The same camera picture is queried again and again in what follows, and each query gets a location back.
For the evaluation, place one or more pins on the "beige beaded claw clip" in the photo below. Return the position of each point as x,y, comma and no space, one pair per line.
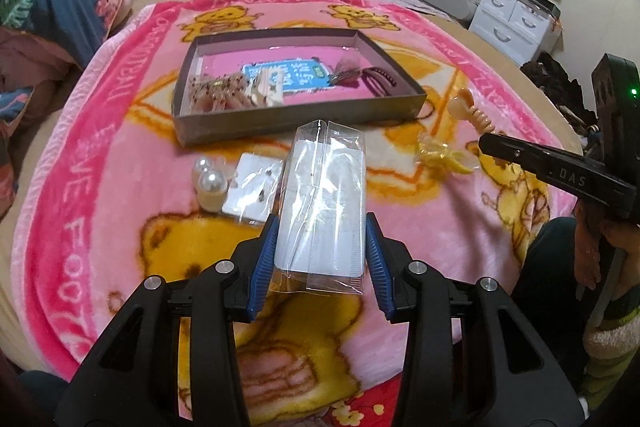
470,109

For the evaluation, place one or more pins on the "dark clothes pile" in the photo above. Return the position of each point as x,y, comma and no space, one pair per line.
555,82

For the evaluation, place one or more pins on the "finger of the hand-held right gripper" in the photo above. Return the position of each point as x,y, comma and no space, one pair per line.
560,167

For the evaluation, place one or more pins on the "person's right hand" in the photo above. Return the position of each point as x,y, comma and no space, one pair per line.
590,252

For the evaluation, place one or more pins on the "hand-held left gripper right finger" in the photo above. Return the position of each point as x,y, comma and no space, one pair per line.
376,257

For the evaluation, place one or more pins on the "person's right forearm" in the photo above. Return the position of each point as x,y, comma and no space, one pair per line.
612,357

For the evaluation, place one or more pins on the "brown hair clip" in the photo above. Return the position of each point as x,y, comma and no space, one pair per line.
377,79

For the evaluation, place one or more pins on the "pink glitter bow clip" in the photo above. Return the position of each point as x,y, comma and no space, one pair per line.
215,92

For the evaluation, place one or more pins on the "blue card packet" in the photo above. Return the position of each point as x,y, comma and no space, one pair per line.
300,72

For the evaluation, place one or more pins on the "pearl hair clip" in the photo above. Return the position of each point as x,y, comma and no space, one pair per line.
212,187

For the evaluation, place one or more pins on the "floral blue pillow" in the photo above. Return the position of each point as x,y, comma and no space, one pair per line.
50,2

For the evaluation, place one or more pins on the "earring card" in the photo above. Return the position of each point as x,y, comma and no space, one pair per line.
250,192

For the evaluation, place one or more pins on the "small dark jewelry packet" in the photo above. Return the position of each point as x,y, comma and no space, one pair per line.
345,67

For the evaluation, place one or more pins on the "pink printed bear blanket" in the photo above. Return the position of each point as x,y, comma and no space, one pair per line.
100,132

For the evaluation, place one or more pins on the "person's dark teal trouser leg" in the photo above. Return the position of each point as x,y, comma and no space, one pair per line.
545,267

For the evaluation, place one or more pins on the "white drawer cabinet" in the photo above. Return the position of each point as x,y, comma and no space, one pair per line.
510,22

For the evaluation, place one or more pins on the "packet of yellow rings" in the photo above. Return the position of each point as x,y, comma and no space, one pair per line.
445,154

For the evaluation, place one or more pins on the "grey cardboard box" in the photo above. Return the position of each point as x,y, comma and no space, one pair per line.
300,119

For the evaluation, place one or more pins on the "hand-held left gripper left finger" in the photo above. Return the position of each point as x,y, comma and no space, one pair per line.
262,257

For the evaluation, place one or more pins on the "long clear plastic packet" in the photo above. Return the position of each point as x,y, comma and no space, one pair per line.
320,207

